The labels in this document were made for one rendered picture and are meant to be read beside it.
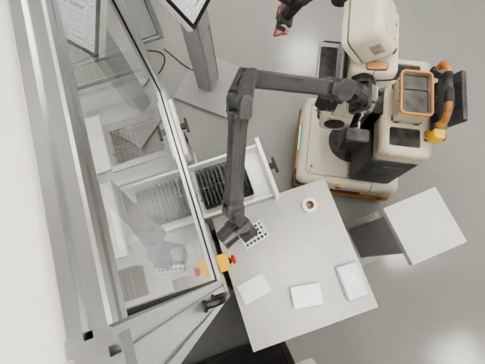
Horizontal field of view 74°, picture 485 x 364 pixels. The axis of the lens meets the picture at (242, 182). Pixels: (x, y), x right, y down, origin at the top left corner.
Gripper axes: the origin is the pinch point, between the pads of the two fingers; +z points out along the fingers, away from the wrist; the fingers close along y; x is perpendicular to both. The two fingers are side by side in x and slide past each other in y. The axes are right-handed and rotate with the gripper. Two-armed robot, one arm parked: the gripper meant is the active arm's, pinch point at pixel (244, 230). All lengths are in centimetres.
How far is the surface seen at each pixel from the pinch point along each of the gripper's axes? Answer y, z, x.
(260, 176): -15.0, 10.5, 22.0
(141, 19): -180, 74, 43
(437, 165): 45, 94, 144
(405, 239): 49, 17, 56
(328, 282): 40.7, 17.1, 15.5
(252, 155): -25.3, 10.7, 25.7
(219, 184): -22.8, 4.1, 4.1
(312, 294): 38.9, 11.9, 6.2
